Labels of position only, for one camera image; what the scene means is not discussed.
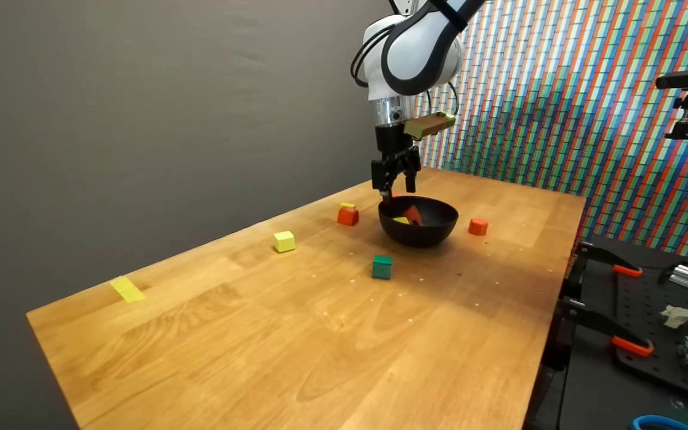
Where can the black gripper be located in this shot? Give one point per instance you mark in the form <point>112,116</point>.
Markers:
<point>391,144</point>

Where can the thin yellow block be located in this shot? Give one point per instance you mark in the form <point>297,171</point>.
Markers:
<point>348,206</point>

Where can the large red rectangular block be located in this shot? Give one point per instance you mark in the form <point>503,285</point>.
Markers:
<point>346,219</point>

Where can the teal green cube block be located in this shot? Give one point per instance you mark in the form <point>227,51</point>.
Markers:
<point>382,269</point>

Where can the small red cube block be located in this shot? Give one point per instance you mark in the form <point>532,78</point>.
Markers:
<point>477,229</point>

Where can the pale lime cube block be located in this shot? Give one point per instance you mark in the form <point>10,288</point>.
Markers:
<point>284,242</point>

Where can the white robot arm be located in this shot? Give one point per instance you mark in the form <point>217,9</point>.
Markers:
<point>418,48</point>

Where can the black round bowl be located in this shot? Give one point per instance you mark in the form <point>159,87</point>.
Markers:
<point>418,237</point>

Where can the large yellow block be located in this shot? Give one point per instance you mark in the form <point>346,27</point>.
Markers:
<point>399,222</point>

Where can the grey fabric backdrop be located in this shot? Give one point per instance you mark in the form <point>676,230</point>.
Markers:
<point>160,121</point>

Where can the black pegboard bench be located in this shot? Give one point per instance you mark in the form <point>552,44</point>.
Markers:
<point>654,294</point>

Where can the yellow tape strip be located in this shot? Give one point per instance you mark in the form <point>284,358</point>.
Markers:
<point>127,291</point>

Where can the white crumpled object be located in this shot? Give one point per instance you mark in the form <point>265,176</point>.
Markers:
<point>676,316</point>

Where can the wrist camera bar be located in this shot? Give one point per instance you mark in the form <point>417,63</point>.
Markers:
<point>428,126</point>

